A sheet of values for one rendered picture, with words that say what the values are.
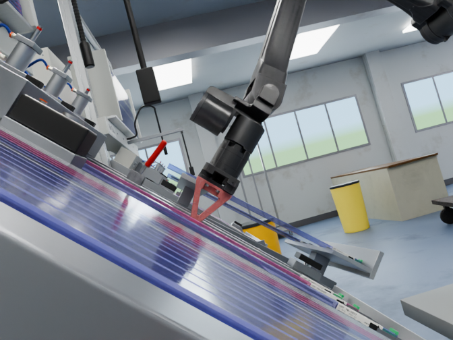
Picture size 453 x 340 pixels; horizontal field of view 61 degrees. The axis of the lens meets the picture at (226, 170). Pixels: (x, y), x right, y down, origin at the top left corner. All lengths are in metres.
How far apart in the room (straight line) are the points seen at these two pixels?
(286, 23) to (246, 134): 0.26
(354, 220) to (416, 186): 0.98
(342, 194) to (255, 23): 2.62
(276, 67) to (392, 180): 5.12
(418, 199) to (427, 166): 0.49
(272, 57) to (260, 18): 4.08
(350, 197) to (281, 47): 4.97
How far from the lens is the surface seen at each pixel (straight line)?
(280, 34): 0.79
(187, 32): 4.68
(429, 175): 6.06
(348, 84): 8.55
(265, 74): 0.72
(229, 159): 0.65
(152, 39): 4.67
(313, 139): 8.01
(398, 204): 5.81
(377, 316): 0.65
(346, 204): 5.69
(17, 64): 0.52
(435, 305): 1.03
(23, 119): 0.43
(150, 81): 0.50
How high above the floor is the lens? 0.96
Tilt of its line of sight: 4 degrees up
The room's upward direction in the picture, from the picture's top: 15 degrees counter-clockwise
